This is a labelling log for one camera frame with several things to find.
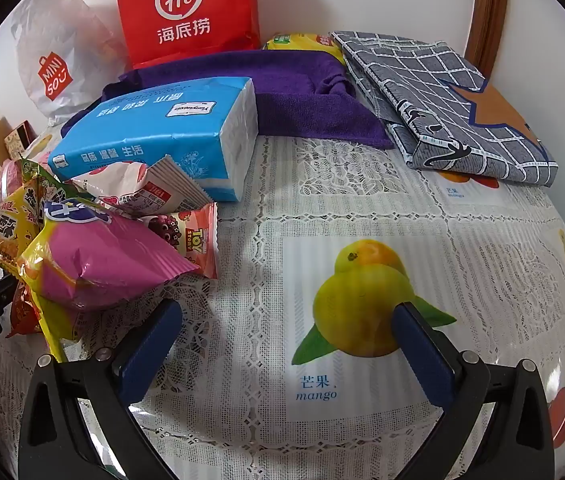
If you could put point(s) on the red paper bag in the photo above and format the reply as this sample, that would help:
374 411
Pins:
182 10

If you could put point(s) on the pink yellow snack packet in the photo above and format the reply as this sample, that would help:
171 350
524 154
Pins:
102 265

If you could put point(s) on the pink cartoon print snack packet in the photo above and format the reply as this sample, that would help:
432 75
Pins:
187 232

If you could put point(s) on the wooden door frame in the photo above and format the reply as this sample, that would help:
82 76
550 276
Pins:
487 5

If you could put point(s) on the blue tissue pack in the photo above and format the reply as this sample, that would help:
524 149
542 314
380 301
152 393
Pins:
162 125

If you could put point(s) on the dark red box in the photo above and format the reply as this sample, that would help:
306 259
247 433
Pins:
28 131

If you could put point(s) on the pink white wafer packet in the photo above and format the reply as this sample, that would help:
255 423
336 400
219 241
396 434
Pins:
137 185

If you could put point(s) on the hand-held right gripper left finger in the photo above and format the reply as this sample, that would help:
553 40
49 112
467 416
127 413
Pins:
150 355

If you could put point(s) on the grey checked cloth bag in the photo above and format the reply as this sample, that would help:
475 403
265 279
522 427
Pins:
412 90

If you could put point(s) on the white plastic bag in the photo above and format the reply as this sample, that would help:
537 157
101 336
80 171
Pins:
57 60

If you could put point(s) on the yellow green snack bag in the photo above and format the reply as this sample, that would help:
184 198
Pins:
297 41

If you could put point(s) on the small blue snack packet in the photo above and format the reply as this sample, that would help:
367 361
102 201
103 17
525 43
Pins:
75 212

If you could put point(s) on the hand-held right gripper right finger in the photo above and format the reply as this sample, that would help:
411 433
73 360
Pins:
422 355

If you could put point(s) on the green snack packet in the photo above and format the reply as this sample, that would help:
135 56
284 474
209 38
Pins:
37 177

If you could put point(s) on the purple towel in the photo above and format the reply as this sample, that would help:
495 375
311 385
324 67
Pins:
302 105

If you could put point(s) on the pink round snack packet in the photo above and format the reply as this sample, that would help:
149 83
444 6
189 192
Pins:
10 180

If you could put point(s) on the red snack packet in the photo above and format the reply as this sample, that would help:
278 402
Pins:
25 315

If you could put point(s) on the patterned book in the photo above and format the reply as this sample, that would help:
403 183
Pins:
14 141

